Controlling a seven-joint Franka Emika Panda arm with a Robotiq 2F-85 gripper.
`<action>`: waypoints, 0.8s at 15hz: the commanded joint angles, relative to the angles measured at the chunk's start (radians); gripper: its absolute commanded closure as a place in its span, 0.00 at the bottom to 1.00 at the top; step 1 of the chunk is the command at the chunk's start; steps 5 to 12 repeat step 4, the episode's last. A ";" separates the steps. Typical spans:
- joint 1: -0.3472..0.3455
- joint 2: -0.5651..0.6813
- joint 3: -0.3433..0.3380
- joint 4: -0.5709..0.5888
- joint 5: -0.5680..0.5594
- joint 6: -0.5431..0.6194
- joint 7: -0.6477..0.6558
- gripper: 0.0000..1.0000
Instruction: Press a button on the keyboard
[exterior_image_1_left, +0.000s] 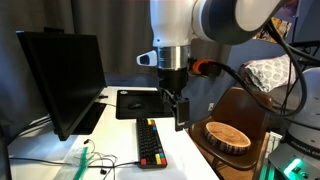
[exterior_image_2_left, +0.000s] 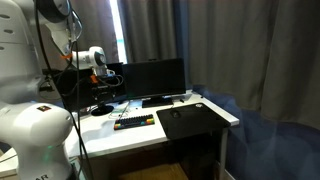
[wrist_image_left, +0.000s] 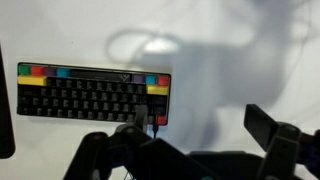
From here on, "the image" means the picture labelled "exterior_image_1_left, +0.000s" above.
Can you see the black mouse pad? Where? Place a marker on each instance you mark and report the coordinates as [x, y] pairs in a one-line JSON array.
[[150, 98]]

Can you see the white wall outlet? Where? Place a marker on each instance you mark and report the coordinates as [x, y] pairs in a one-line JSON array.
[[211, 106]]

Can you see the black metal frame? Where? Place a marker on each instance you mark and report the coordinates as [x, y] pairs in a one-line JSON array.
[[305, 44]]

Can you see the small black stick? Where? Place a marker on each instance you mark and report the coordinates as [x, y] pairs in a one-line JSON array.
[[103, 96]]

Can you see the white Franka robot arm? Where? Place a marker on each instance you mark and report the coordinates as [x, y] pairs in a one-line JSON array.
[[173, 23]]

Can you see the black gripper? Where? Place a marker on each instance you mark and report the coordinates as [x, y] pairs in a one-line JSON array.
[[173, 80]]

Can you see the purple poster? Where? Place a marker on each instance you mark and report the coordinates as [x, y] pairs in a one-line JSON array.
[[290, 8]]

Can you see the black computer mouse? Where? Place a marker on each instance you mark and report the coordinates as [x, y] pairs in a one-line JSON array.
[[135, 105]]

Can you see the black keyboard with coloured keys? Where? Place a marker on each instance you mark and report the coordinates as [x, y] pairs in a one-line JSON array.
[[148, 141]]

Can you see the yellow poster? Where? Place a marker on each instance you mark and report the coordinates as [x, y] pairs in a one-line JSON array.
[[280, 28]]

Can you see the black monitor with rectangular base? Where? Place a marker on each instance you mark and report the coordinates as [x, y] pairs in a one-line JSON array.
[[66, 80]]

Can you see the brown chair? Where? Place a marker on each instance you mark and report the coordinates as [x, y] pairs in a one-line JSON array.
[[240, 110]]

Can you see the round wood slice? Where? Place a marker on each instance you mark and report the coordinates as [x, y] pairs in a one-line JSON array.
[[226, 136]]

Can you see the wide grey curtain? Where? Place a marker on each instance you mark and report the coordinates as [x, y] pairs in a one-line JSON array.
[[123, 33]]

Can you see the grey patterned pillow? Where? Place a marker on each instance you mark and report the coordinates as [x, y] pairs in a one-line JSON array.
[[270, 71]]

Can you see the clear plastic bag green strip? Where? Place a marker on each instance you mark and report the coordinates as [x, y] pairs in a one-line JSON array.
[[75, 165]]

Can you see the white desk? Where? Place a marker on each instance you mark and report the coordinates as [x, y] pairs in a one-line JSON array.
[[186, 156]]

